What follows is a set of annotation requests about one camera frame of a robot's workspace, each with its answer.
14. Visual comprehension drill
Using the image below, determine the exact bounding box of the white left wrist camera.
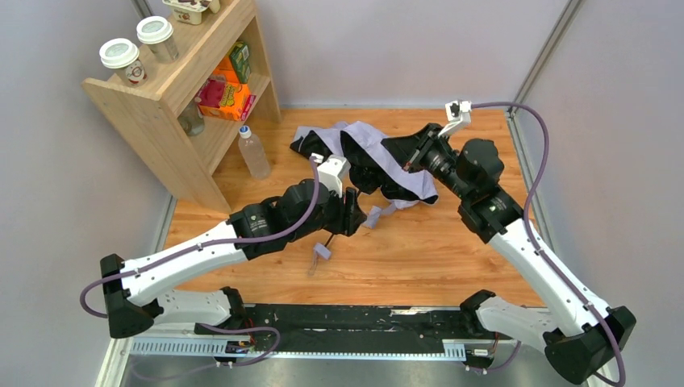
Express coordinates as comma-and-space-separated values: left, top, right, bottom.
310, 153, 351, 197

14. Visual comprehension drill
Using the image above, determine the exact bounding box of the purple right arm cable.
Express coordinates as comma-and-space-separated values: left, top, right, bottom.
465, 101, 628, 387

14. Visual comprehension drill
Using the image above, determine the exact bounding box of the white-lidded paper cup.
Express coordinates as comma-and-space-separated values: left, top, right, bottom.
99, 38, 148, 86
136, 16, 179, 64

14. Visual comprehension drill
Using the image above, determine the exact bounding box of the clear plastic water bottle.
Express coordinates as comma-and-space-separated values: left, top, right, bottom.
238, 125, 271, 180

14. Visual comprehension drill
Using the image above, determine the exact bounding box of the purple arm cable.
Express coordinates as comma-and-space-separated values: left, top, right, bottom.
79, 157, 322, 369
465, 101, 628, 387

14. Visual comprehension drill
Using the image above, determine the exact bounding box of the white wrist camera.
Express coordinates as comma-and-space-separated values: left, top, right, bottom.
310, 153, 351, 197
437, 100, 472, 139

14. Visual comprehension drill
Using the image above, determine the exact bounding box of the yogurt cup pack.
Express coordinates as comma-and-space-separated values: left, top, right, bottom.
162, 0, 222, 25

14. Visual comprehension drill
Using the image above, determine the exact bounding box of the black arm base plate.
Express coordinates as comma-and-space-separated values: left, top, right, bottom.
219, 304, 494, 354

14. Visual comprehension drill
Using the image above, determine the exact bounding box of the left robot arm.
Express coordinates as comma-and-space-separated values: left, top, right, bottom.
99, 179, 367, 339

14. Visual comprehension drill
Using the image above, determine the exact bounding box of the lavender folding umbrella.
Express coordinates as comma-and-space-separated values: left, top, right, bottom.
289, 120, 440, 277

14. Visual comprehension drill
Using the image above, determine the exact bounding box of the wooden shelf unit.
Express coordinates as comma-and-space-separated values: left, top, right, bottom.
81, 0, 282, 213

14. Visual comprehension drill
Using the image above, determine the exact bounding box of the green drink carton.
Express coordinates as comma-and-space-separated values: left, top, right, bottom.
216, 40, 252, 84

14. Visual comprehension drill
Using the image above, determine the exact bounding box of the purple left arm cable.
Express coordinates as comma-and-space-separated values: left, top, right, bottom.
79, 157, 322, 369

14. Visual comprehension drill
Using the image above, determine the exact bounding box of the glass jar on shelf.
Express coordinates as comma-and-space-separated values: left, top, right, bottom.
177, 98, 205, 137

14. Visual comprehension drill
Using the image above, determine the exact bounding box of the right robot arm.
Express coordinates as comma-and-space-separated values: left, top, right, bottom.
382, 123, 636, 385

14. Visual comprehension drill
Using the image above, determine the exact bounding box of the orange snack box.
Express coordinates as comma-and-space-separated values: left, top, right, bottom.
194, 79, 256, 122

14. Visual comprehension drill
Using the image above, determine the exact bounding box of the front white-lidded paper cup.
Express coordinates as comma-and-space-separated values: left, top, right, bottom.
99, 38, 148, 86

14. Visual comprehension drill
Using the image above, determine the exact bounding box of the rear white-lidded paper cup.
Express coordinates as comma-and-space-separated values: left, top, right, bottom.
136, 16, 179, 64

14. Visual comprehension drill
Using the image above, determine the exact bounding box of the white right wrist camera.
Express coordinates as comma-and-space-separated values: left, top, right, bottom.
437, 100, 472, 139

